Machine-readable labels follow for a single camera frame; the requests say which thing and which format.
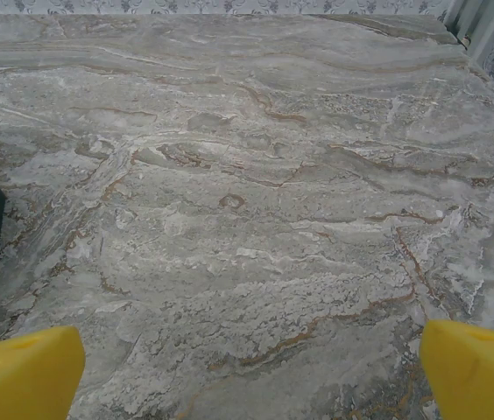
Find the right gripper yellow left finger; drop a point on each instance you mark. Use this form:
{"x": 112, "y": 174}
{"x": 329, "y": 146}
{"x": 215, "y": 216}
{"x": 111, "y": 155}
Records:
{"x": 19, "y": 376}

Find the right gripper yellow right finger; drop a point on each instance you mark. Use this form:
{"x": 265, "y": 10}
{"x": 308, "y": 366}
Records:
{"x": 479, "y": 376}

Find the aluminium corner frame post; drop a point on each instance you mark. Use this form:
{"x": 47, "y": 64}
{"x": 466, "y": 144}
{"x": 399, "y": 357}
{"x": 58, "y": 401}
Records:
{"x": 470, "y": 22}

